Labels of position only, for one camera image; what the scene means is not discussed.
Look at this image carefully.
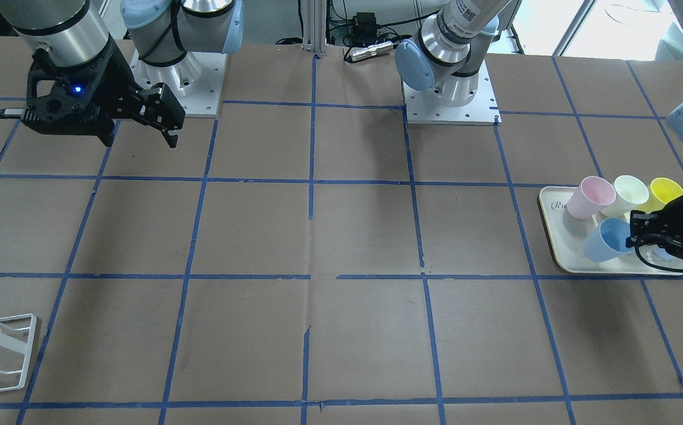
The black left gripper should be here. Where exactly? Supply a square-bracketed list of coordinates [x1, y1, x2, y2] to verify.
[629, 197, 683, 270]

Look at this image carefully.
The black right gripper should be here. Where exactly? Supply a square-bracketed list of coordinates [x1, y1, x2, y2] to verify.
[0, 45, 185, 148]

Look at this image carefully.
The light blue plastic cup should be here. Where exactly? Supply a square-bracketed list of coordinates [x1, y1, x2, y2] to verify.
[583, 218, 635, 263]

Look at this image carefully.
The yellow plastic cup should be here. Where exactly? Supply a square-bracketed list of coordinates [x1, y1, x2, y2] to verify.
[636, 177, 683, 213]

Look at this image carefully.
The white plastic cup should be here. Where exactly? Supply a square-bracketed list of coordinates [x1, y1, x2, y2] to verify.
[601, 175, 651, 217]

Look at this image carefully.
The pink plastic cup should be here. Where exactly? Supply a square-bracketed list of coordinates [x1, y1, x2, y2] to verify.
[566, 176, 616, 220]

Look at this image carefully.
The cream serving tray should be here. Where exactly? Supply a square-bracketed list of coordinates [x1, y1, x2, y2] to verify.
[538, 186, 683, 276]

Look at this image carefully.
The silver metal cylinder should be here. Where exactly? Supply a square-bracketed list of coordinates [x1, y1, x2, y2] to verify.
[344, 41, 394, 64]

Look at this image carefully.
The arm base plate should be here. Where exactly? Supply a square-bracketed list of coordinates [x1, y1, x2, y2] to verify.
[401, 61, 502, 126]
[130, 51, 230, 118]

